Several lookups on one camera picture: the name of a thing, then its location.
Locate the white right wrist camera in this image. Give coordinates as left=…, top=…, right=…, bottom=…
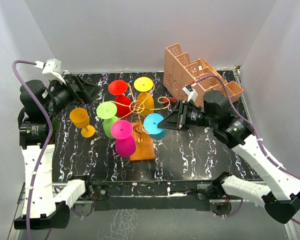
left=182, top=83, right=198, bottom=102

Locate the black metal base frame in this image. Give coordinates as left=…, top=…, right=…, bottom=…
left=17, top=178, right=266, bottom=220

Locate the yellow-base orange wine glass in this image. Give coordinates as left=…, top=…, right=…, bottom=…
left=133, top=76, right=155, bottom=117

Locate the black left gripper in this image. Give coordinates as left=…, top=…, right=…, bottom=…
left=44, top=74, right=101, bottom=117

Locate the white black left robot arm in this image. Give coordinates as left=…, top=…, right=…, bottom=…
left=13, top=75, right=101, bottom=230

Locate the red wine glass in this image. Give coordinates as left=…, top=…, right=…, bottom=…
left=108, top=80, right=132, bottom=118

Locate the pink plastic file organizer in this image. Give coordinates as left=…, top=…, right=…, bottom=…
left=163, top=43, right=244, bottom=103

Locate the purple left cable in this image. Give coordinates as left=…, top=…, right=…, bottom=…
left=11, top=60, right=56, bottom=240

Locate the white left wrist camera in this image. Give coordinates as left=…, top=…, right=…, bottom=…
left=35, top=58, right=66, bottom=84

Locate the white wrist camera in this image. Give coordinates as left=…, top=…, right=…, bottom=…
left=182, top=83, right=198, bottom=102
left=35, top=58, right=66, bottom=84

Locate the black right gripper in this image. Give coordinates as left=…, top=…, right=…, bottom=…
left=158, top=99, right=217, bottom=131

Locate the gold wire glass rack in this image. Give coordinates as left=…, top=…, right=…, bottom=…
left=119, top=83, right=171, bottom=134

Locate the orange wooden rack base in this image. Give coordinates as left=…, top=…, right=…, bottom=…
left=130, top=122, right=155, bottom=162

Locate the magenta wine glass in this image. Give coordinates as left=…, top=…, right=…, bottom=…
left=110, top=120, right=136, bottom=157

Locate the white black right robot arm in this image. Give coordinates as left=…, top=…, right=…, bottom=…
left=158, top=90, right=300, bottom=224

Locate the green wine glass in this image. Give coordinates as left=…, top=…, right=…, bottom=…
left=96, top=101, right=119, bottom=139

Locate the blue wine glass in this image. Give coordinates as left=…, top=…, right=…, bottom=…
left=143, top=113, right=167, bottom=140

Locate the small red object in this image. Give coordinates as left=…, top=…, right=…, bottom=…
left=168, top=97, right=177, bottom=103

